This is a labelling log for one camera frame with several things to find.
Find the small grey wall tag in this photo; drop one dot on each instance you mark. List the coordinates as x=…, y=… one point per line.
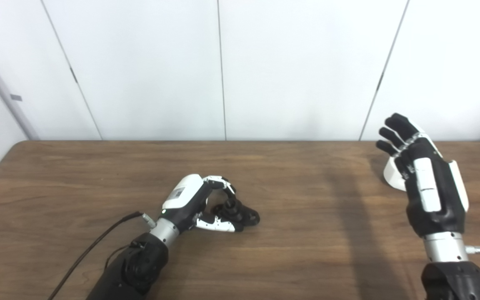
x=16, y=97

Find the black plastic holder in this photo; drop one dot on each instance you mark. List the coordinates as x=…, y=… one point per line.
x=246, y=214

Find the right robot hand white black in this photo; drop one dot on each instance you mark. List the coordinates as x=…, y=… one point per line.
x=431, y=191

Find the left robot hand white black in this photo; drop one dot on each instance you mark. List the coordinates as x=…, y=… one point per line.
x=186, y=198

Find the round white plastic piece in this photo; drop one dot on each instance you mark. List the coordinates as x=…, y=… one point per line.
x=392, y=177

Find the black panel hinge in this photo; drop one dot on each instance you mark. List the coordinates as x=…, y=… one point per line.
x=73, y=75
x=380, y=81

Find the grey wall corner post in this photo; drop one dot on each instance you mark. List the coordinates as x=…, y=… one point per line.
x=6, y=96

